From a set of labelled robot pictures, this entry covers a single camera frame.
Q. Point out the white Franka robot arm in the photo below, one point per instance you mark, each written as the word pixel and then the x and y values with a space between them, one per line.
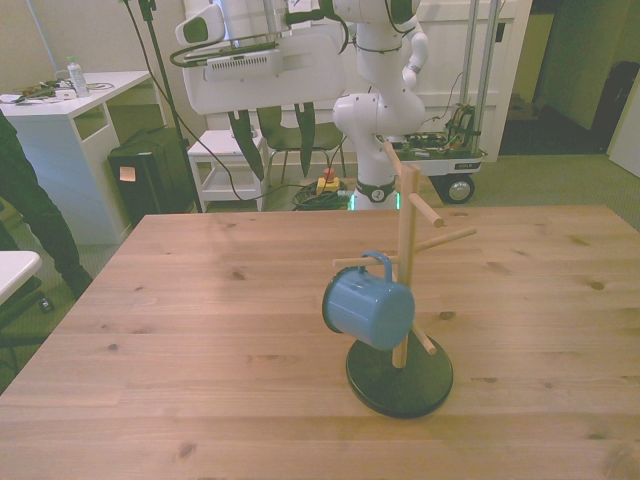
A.
pixel 380 110

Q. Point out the white vented wrist camera box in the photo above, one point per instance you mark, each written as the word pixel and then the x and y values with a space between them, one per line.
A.
pixel 245 64

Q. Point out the white desk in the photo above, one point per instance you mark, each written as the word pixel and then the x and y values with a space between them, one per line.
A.
pixel 50 145

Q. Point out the dark moulded chair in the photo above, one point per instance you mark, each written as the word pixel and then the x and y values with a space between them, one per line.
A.
pixel 325 137

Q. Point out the small white box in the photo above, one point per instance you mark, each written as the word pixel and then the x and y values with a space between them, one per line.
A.
pixel 64 94

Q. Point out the black box case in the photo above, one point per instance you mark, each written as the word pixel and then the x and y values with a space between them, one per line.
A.
pixel 145 175

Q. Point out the black tripod stand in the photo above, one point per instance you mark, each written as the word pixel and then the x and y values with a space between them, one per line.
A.
pixel 167 110

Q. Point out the small white side table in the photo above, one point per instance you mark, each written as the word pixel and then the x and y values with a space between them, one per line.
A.
pixel 220 150

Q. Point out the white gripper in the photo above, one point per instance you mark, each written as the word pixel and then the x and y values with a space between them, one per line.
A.
pixel 310 70

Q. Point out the aluminium profile pole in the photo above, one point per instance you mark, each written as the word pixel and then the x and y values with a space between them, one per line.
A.
pixel 487 60

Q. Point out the person in dark clothes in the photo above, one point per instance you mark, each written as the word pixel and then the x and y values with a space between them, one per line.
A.
pixel 35 210

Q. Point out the wooden mug tree black base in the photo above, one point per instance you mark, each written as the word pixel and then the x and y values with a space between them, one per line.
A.
pixel 400 385

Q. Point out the white wheeled cart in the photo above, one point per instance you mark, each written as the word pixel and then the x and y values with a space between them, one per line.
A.
pixel 450 165

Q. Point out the clear plastic bottle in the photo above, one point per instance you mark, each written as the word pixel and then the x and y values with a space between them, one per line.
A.
pixel 78 77

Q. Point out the blue enamel mug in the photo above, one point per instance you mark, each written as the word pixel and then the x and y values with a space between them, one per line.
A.
pixel 370 310

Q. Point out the white rounded table top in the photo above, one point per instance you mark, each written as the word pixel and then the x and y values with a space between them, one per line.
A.
pixel 15 270

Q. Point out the white paper sheet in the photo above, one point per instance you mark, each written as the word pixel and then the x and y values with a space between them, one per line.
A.
pixel 299 5

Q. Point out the yellow emergency stop button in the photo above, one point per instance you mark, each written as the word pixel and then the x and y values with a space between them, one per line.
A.
pixel 328 182

